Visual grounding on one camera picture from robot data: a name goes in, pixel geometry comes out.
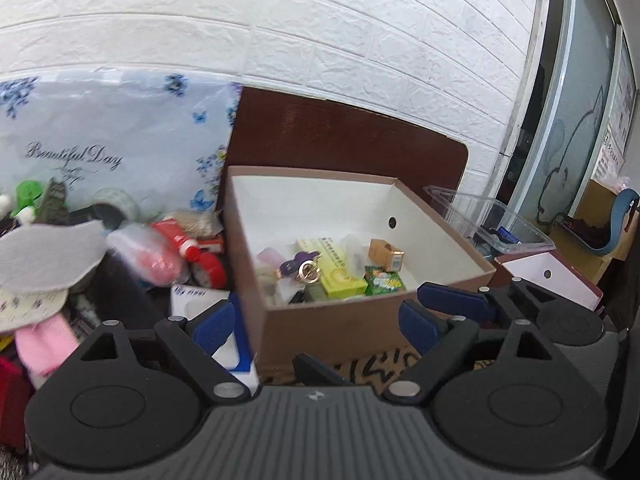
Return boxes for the clear tape roll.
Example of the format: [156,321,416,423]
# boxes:
[92,187,141,221]

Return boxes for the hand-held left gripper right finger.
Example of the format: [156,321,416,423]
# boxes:
[382,300,566,405]

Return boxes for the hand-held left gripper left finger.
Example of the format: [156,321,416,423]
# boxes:
[75,299,261,405]

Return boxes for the dark brown box lid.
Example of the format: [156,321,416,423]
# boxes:
[215,86,471,211]

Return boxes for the leopard print tablecloth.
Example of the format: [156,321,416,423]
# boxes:
[260,345,496,386]

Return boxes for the small brown cardboard box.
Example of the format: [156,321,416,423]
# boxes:
[494,250,603,311]

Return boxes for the yellow carton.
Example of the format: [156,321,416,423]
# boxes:
[295,236,368,297]

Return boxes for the plain cardboard box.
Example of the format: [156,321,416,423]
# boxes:
[550,177,640,261]

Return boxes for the large brown cardboard box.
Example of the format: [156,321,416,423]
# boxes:
[223,165,497,376]

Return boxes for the paper notice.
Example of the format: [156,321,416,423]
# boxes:
[602,35,640,161]

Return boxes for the red tape roll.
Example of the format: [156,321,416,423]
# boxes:
[192,250,228,288]

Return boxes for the glass door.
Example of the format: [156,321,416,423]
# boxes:
[500,0,640,226]

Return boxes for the grey felt piece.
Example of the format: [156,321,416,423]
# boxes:
[0,220,108,293]

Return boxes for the clear plastic container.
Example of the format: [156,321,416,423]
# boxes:
[424,186,556,256]

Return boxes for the clear bag with red contents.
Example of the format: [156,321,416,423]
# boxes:
[107,222,188,286]

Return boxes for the blue curved plastic object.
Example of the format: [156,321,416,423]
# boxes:
[565,189,640,256]

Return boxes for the black flat pouch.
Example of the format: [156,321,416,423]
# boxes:
[87,255,171,331]

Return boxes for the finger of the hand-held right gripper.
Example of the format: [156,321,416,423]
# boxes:
[417,277,543,327]

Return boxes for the purple bunny keychain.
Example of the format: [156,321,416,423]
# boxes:
[280,251,321,286]

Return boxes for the dark tower figurine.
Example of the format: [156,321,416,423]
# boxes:
[37,177,71,226]

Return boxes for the small tan carton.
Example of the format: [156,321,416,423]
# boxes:
[369,239,405,271]

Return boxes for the floral white plastic bag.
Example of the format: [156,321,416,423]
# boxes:
[0,67,243,221]

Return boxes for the red and white tube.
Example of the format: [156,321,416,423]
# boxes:
[150,217,201,261]

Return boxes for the red box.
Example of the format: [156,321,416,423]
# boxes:
[0,355,36,453]

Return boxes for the green snack packet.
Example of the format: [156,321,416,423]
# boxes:
[364,266,405,296]

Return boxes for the pink cloth item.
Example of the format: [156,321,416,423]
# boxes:
[15,312,78,376]

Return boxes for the clear plastic wrapper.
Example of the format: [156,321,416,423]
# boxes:
[345,234,371,281]

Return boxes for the white patterned cloth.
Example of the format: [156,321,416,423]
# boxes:
[0,285,68,333]

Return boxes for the white box with blue edge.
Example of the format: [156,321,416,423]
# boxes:
[170,284,253,373]

